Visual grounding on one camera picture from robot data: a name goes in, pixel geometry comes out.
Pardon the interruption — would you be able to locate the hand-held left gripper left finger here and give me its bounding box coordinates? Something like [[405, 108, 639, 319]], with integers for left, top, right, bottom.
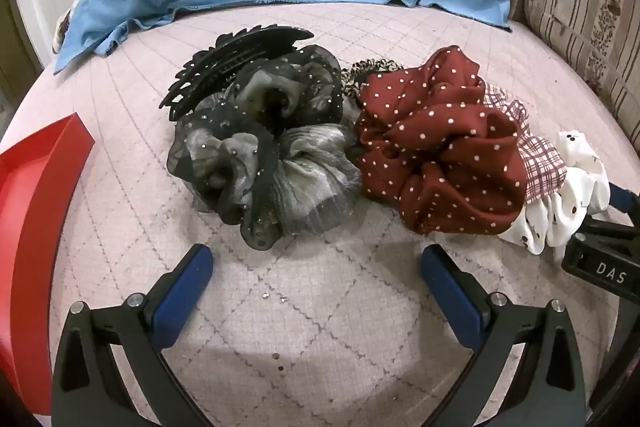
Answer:
[[52, 243, 216, 427]]

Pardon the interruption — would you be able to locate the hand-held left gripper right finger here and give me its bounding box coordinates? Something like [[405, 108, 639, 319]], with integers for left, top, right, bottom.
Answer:
[[420, 244, 588, 427]]

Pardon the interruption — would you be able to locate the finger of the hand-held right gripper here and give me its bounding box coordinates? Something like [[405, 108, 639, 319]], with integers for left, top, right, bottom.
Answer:
[[607, 184, 640, 220]]

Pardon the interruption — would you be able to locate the white printed scrunchie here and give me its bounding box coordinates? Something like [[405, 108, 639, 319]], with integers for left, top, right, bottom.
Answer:
[[500, 131, 612, 255]]

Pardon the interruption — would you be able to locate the red plaid scrunchie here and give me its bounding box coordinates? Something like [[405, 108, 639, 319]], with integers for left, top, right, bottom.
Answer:
[[482, 83, 568, 200]]

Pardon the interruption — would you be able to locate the red polka dot scrunchie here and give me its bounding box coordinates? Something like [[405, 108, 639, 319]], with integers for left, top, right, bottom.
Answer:
[[352, 46, 528, 237]]

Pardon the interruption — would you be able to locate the grey black organza scrunchie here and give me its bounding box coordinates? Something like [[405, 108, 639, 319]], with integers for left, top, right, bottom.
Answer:
[[167, 46, 363, 252]]

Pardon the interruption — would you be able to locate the red tray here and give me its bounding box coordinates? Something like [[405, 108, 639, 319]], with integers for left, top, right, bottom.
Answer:
[[0, 114, 96, 400]]

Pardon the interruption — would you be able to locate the leopard print hair tie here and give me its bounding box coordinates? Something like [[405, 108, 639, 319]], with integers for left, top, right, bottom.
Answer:
[[340, 55, 406, 110]]

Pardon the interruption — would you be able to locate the black hair claw clip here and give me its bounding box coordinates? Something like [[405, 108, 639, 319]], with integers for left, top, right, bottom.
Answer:
[[159, 24, 315, 125]]

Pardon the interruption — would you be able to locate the striped beige pillow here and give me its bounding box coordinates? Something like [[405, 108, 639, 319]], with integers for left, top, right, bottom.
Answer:
[[522, 0, 640, 132]]

